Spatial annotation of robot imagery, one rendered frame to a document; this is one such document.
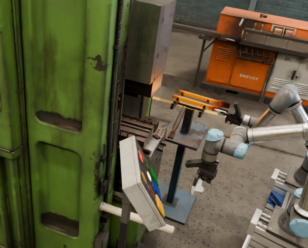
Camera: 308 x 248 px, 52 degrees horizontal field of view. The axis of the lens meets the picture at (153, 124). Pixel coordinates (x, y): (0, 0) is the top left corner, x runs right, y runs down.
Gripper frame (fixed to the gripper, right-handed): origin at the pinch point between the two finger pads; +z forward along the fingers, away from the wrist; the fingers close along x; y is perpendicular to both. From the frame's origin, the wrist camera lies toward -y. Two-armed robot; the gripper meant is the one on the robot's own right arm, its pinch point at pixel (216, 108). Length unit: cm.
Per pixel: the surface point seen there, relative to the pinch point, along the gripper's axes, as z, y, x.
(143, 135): 31, 4, -61
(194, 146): 6.5, 26.4, -17.5
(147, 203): 2, -6, -123
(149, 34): 32, -60, -71
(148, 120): 37, 5, -40
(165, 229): 0, 40, -89
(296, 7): -43, -13, 717
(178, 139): 20.0, 26.4, -15.6
